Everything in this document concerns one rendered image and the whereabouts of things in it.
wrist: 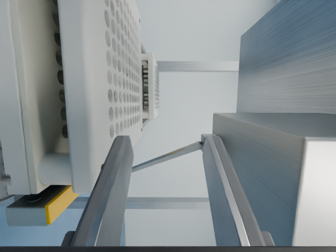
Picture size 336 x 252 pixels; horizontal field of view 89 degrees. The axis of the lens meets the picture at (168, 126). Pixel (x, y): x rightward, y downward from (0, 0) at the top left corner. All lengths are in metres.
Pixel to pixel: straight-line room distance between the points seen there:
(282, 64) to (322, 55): 0.11
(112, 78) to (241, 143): 0.16
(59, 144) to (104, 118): 0.05
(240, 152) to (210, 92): 3.28
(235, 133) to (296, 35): 0.33
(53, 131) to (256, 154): 0.19
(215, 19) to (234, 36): 0.46
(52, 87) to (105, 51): 0.06
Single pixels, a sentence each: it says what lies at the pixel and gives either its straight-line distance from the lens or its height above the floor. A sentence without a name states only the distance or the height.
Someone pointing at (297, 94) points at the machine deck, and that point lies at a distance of 0.48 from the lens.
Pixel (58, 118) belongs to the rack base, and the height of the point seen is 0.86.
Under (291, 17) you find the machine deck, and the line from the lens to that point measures 0.55.
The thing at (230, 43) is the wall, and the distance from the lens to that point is 3.71.
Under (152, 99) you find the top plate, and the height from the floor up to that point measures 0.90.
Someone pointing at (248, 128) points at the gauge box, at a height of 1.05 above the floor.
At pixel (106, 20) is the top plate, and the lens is 0.20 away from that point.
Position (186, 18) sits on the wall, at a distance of 3.69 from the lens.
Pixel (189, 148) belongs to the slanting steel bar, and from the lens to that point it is 0.31.
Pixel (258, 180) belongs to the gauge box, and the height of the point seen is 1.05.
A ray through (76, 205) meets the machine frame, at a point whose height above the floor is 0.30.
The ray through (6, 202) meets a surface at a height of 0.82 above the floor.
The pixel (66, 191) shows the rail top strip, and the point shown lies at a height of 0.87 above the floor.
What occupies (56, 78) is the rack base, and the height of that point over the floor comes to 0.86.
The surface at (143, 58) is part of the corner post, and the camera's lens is 0.67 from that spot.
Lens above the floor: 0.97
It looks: level
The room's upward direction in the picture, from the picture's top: 90 degrees clockwise
